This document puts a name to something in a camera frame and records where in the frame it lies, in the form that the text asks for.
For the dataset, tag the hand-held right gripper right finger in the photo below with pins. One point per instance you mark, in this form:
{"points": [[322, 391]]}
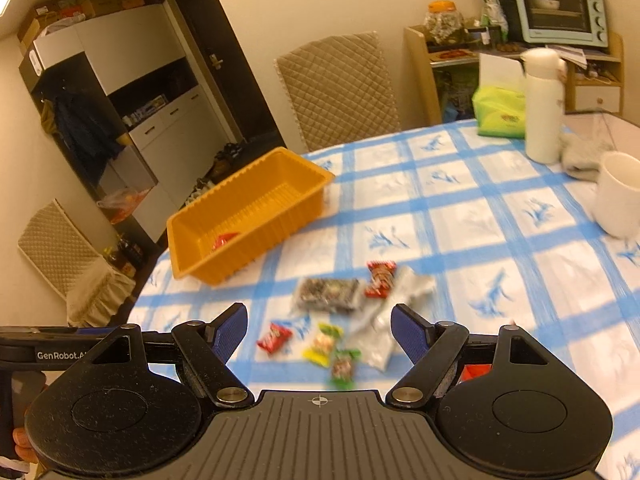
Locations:
{"points": [[407, 332]]}

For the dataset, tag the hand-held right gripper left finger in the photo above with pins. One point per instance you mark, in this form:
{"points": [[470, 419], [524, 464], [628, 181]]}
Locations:
{"points": [[232, 331]]}

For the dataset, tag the clear white candy wrapper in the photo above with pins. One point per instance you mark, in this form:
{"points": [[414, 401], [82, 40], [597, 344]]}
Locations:
{"points": [[410, 290]]}

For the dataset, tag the green candy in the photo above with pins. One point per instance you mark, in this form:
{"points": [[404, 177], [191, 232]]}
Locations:
{"points": [[342, 370]]}

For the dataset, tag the yellow candy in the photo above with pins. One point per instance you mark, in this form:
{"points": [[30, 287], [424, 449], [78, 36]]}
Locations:
{"points": [[322, 346]]}

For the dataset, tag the yellow plastic tray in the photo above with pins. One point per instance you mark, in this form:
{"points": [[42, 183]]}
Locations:
{"points": [[280, 180]]}

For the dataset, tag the person's left hand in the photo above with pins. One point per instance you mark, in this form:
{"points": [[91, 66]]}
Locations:
{"points": [[23, 445]]}

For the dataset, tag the red brown wrapped candy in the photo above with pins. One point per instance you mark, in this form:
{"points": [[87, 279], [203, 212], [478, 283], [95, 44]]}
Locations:
{"points": [[380, 277]]}

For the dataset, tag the dark clear snack packet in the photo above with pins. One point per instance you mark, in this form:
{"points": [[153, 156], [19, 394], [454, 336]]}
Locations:
{"points": [[327, 294]]}

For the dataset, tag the quilted beige chair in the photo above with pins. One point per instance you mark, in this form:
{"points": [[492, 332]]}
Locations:
{"points": [[60, 255], [335, 90]]}

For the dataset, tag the dark sauce bottle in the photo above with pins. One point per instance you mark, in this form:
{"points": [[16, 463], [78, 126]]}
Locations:
{"points": [[114, 260], [131, 250]]}

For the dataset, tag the blue checked tablecloth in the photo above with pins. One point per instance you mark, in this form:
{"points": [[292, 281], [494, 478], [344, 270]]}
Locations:
{"points": [[450, 200]]}

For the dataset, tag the orange plastic bag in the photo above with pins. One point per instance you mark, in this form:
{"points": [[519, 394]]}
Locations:
{"points": [[125, 202]]}

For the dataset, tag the pile of shoes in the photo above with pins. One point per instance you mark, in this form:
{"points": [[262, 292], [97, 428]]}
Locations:
{"points": [[222, 160]]}

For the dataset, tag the dark hanging jacket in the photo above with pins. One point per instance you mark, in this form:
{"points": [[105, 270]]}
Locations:
{"points": [[85, 125]]}

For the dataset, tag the green tissue box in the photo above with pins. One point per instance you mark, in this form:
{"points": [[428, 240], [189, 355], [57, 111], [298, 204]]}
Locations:
{"points": [[500, 110]]}

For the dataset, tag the grey cloth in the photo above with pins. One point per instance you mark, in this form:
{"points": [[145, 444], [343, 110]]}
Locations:
{"points": [[580, 157]]}

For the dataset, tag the white mug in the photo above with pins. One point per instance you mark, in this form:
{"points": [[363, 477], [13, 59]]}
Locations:
{"points": [[617, 192]]}

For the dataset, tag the wooden shelf unit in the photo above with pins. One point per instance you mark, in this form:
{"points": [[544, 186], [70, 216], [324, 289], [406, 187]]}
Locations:
{"points": [[417, 75]]}

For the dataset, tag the white thermos bottle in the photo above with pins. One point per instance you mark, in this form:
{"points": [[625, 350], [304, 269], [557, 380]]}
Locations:
{"points": [[542, 105]]}

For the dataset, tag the dark door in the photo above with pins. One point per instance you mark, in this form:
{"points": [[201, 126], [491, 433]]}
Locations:
{"points": [[220, 35]]}

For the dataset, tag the white dark cabinet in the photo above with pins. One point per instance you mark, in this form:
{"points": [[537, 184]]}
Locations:
{"points": [[135, 40]]}

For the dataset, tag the jar with orange lid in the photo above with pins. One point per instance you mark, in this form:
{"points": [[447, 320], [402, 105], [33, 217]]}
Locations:
{"points": [[442, 22]]}

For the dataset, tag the cardboard box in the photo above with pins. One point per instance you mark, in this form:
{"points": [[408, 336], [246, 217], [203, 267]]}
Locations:
{"points": [[107, 0], [30, 30]]}

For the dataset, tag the stack of papers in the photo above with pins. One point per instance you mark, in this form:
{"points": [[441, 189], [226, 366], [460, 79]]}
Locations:
{"points": [[570, 55]]}

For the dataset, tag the green white snack bag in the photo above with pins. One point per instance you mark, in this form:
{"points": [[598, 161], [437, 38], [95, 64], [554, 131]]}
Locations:
{"points": [[492, 12]]}

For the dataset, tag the light blue toaster oven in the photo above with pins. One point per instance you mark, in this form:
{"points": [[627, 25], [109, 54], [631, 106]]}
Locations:
{"points": [[555, 25]]}

